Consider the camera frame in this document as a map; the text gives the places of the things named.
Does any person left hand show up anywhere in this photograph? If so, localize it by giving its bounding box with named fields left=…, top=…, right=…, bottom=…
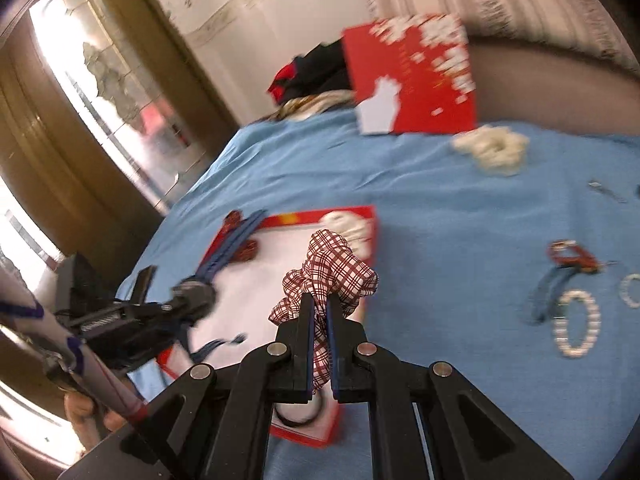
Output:
left=64, top=391, right=126, bottom=452

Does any red plaid scrunchie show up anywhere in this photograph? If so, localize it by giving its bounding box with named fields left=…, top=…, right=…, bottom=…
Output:
left=268, top=229, right=378, bottom=390

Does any dark red dotted scrunchie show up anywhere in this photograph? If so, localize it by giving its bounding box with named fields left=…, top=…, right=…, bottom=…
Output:
left=219, top=210, right=262, bottom=262

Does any red tray box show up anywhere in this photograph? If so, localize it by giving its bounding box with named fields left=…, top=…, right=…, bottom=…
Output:
left=154, top=205, right=380, bottom=450

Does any red floral box lid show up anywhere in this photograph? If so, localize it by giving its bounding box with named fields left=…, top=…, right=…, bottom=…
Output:
left=342, top=14, right=476, bottom=134

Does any red bead bracelet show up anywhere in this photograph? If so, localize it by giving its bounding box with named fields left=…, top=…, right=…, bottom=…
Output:
left=546, top=238, right=609, bottom=276

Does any small pearl bracelet charm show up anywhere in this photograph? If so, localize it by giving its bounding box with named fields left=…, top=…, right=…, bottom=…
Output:
left=618, top=273, right=640, bottom=309

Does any cream knitted scrunchie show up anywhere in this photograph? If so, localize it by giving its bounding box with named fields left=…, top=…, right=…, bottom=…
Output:
left=450, top=125, right=529, bottom=177

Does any blue towel blanket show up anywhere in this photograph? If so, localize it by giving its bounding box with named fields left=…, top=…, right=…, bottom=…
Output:
left=139, top=110, right=639, bottom=479

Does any pile of clothes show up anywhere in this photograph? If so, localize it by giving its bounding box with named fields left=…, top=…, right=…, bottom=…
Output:
left=260, top=39, right=355, bottom=122

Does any white cherry print scrunchie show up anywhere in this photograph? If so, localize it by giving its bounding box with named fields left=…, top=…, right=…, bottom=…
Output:
left=320, top=210, right=372, bottom=260

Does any white blue patterned sleeve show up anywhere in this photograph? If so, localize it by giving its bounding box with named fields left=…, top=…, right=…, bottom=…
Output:
left=1, top=268, right=148, bottom=424

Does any large white pearl bracelet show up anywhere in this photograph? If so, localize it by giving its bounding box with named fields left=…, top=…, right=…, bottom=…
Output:
left=552, top=288, right=602, bottom=360

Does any pink padded headboard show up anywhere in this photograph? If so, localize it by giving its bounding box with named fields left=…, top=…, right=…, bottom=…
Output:
left=469, top=37, right=639, bottom=136

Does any wooden door frame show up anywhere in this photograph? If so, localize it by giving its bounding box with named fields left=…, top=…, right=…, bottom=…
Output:
left=1, top=0, right=238, bottom=285

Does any striped floral pillow back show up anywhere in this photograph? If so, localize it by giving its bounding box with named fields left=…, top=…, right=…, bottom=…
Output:
left=368, top=0, right=639, bottom=75

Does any silver hair clip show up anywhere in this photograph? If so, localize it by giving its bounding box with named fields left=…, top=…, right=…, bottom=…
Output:
left=588, top=180, right=627, bottom=204

